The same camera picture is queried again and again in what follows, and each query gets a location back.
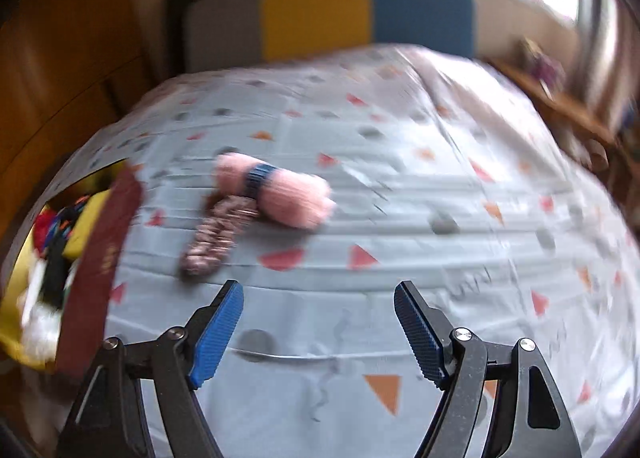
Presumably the white fluffy wad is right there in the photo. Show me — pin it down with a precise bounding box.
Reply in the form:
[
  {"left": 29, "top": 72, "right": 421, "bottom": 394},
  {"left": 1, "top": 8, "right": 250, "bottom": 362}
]
[{"left": 20, "top": 303, "right": 63, "bottom": 361}]

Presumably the yellow storage bin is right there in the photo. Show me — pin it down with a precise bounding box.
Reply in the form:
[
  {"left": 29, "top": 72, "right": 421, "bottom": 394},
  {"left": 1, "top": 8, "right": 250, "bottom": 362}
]
[{"left": 0, "top": 158, "right": 146, "bottom": 379}]

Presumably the purple object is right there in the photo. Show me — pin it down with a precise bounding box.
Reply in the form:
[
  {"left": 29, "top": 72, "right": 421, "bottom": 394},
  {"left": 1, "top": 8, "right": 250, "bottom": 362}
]
[{"left": 517, "top": 37, "right": 566, "bottom": 89}]

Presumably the wooden wardrobe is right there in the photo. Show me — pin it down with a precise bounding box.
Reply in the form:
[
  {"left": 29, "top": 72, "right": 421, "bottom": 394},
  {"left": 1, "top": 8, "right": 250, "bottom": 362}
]
[{"left": 0, "top": 0, "right": 166, "bottom": 239}]

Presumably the wooden side desk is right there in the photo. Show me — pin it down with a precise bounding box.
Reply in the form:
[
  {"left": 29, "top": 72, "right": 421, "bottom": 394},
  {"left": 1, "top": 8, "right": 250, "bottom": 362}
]
[{"left": 487, "top": 55, "right": 640, "bottom": 174}]

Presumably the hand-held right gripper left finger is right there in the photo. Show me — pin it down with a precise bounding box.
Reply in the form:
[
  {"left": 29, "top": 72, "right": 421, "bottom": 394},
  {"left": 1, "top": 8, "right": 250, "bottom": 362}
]
[{"left": 55, "top": 279, "right": 246, "bottom": 458}]

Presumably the white sponge block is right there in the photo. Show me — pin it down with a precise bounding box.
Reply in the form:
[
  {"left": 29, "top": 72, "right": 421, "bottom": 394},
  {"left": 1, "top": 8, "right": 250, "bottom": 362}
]
[{"left": 19, "top": 258, "right": 48, "bottom": 319}]

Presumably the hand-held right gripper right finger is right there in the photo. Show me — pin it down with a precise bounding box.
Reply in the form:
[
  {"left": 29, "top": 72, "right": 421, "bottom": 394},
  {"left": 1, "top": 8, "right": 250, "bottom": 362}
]
[{"left": 393, "top": 280, "right": 583, "bottom": 458}]

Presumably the pink yarn skein blue label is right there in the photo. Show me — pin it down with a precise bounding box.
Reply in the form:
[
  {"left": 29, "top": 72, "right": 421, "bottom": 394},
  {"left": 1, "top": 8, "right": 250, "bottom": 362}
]
[{"left": 212, "top": 150, "right": 337, "bottom": 231}]

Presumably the black braided wig with beads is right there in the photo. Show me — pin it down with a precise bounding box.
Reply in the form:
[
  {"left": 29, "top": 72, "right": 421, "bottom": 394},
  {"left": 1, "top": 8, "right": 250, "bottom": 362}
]
[{"left": 37, "top": 195, "right": 91, "bottom": 309}]

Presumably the patterned light blue bed sheet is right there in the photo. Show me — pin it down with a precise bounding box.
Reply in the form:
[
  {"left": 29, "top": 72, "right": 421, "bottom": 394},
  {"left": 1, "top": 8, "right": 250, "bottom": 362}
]
[{"left": 10, "top": 43, "right": 640, "bottom": 458}]

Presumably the grey yellow blue padded headboard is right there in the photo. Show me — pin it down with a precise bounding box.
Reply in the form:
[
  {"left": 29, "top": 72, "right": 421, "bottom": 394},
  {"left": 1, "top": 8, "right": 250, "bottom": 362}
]
[{"left": 167, "top": 0, "right": 476, "bottom": 76}]

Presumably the brown pink braided hair piece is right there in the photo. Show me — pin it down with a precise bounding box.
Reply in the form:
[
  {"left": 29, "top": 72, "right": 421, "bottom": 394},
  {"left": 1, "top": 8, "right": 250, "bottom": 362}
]
[{"left": 179, "top": 193, "right": 261, "bottom": 279}]

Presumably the silver curtain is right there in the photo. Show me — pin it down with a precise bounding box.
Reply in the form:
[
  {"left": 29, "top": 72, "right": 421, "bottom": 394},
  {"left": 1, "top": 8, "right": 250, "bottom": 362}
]
[{"left": 570, "top": 0, "right": 640, "bottom": 129}]

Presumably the yellow sponge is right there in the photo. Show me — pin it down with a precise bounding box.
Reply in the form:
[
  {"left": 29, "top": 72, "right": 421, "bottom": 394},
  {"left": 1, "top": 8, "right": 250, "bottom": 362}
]
[{"left": 62, "top": 188, "right": 113, "bottom": 261}]

